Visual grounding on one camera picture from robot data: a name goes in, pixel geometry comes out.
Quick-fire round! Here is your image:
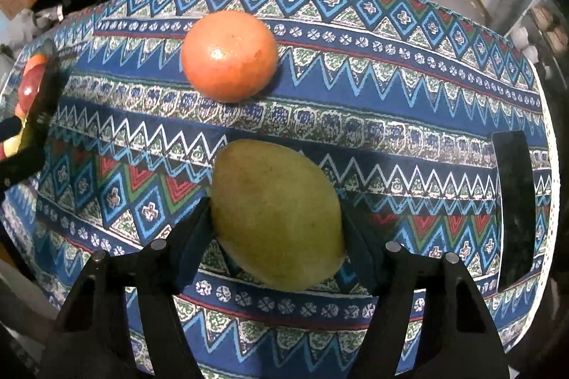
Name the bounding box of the large orange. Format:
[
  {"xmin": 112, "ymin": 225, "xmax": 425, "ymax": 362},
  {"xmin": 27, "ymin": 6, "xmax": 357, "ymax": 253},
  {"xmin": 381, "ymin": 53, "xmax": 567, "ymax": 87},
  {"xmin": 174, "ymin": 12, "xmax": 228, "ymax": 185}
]
[{"xmin": 180, "ymin": 11, "xmax": 278, "ymax": 103}]

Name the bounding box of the yellow green mango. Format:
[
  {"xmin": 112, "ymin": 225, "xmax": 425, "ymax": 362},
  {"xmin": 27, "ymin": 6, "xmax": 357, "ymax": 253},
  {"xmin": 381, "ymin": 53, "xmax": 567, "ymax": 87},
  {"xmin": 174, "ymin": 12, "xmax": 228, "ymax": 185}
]
[{"xmin": 209, "ymin": 140, "xmax": 347, "ymax": 291}]

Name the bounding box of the white shelf unit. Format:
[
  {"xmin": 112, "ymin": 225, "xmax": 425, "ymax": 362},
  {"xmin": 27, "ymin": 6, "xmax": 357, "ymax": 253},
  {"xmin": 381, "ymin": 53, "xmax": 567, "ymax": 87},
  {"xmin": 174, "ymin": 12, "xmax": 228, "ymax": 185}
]
[{"xmin": 507, "ymin": 0, "xmax": 569, "ymax": 68}]

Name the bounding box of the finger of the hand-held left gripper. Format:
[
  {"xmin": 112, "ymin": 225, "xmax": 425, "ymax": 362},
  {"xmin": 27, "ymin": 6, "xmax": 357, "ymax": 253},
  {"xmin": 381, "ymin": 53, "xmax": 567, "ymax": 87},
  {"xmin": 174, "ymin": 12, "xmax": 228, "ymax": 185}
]
[{"xmin": 24, "ymin": 41, "xmax": 68, "ymax": 140}]

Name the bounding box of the blue patterned tablecloth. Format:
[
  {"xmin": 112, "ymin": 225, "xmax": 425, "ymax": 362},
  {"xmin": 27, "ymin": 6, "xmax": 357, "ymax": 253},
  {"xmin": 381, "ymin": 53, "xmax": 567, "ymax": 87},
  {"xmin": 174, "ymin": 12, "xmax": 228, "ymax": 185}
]
[{"xmin": 0, "ymin": 0, "xmax": 562, "ymax": 377}]

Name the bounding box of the black smartphone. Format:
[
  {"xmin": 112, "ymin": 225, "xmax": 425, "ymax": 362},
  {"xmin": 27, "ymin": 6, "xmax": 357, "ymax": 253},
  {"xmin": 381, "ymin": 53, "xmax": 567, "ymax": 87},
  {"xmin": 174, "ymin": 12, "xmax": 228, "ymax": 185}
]
[{"xmin": 491, "ymin": 131, "xmax": 539, "ymax": 293}]

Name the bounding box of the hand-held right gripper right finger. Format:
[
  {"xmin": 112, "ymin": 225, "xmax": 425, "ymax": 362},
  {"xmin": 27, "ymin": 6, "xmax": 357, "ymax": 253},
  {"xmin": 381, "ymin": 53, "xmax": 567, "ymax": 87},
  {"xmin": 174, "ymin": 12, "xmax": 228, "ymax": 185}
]
[{"xmin": 341, "ymin": 193, "xmax": 510, "ymax": 379}]

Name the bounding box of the red yellow apple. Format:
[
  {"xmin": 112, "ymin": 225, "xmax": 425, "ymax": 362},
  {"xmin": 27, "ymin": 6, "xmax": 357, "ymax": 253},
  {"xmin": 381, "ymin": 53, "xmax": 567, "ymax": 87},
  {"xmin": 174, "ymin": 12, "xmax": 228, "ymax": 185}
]
[{"xmin": 17, "ymin": 54, "xmax": 47, "ymax": 115}]

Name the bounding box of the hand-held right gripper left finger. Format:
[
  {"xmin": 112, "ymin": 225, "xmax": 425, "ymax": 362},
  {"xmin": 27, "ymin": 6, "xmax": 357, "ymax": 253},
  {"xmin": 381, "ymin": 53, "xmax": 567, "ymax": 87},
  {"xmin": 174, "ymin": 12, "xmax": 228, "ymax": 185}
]
[{"xmin": 42, "ymin": 196, "xmax": 215, "ymax": 379}]

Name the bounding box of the large yellow apple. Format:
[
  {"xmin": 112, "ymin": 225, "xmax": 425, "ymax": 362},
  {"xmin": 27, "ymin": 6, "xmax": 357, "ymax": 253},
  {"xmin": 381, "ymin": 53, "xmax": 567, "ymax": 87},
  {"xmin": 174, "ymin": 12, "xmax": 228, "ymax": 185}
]
[{"xmin": 0, "ymin": 130, "xmax": 23, "ymax": 160}]

